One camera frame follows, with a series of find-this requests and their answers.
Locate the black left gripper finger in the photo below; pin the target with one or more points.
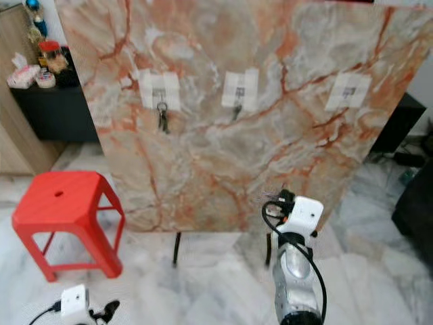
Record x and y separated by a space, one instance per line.
112 308

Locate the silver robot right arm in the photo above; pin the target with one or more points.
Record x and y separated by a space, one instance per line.
294 284

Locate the white adhesive hook patch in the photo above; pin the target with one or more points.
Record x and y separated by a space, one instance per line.
147 82
335 100
230 80

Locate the dark metal board leg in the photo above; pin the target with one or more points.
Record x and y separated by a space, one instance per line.
177 249
268 250

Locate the single hanging key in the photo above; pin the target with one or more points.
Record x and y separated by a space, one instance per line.
236 113

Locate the red plastic stool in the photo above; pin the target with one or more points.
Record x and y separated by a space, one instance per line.
61 203

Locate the large black bag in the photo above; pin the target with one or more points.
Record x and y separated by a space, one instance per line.
413 217

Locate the dark hanging key bunch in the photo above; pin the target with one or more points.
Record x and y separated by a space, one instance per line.
163 123

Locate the light wood cabinet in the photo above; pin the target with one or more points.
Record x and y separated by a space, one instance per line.
13 149

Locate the pink tissue box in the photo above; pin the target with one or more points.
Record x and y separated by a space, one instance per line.
24 76

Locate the white tape roll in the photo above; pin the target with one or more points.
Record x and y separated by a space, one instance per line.
39 80

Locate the gold trophy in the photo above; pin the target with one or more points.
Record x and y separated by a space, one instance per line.
35 49

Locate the black rectangular case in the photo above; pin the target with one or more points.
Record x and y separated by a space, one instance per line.
66 78

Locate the red lid snack jar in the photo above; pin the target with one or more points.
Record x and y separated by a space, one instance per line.
54 59

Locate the blue globe trophy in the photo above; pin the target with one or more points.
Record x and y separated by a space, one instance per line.
32 7

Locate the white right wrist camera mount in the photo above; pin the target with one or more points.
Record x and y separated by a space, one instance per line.
304 215

